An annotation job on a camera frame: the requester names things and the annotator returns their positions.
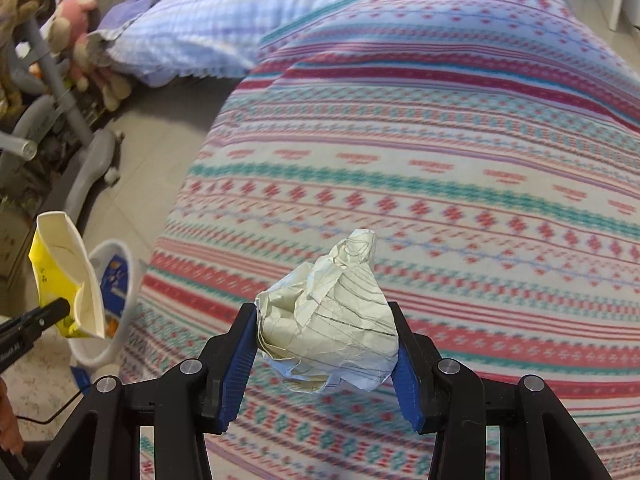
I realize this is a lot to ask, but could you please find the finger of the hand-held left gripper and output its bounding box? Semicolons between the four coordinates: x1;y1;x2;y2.
20;297;73;333

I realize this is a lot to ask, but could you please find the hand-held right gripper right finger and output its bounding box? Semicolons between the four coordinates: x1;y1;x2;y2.
387;301;613;480

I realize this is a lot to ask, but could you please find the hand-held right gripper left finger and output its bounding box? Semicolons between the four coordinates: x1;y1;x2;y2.
30;301;258;480

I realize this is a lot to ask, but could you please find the yellow and white paper wrapper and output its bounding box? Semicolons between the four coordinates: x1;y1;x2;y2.
27;210;108;341

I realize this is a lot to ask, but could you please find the white trash bin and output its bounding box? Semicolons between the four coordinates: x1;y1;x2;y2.
65;239;148;371

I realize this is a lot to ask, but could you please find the cream paper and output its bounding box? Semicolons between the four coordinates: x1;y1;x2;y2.
254;228;401;395

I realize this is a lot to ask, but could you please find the person's left hand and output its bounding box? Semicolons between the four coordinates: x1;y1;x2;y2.
0;377;25;456

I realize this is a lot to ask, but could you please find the striped patterned blanket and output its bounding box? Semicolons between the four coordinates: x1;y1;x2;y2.
117;0;640;480

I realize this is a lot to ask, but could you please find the beige plush toy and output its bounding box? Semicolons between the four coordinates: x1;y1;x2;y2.
75;30;133;111

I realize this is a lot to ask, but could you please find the pink plush monkey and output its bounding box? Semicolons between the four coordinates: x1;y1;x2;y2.
47;0;101;61

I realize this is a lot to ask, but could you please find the brown plush toy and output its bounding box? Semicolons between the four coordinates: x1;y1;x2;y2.
0;0;56;106

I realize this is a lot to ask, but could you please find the blue checked pillow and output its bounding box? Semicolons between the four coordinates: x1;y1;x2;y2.
87;0;606;88

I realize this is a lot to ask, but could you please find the black cable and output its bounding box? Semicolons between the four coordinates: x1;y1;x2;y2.
17;385;93;426

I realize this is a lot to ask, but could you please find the grey metal frame stand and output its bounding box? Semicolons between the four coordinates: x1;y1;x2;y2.
0;7;123;221

